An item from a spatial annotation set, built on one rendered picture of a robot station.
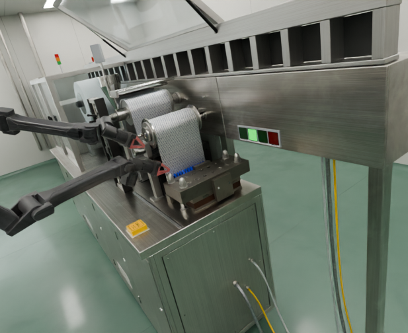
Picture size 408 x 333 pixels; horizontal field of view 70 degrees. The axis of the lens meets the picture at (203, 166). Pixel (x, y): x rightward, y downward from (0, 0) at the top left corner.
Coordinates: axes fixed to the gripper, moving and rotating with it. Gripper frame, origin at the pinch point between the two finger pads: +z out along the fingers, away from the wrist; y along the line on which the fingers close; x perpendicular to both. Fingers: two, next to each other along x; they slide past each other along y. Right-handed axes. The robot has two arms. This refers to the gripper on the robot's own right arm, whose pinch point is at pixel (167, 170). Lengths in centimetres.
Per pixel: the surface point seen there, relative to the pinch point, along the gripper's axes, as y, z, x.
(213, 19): 14, -3, 68
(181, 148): 0.2, 4.6, 11.6
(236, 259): 25, 35, -36
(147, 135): -3.3, -13.1, 14.1
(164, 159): 0.2, -2.9, 4.7
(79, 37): -556, 43, 165
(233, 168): 19.9, 23.4, 8.6
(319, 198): -37, 196, -9
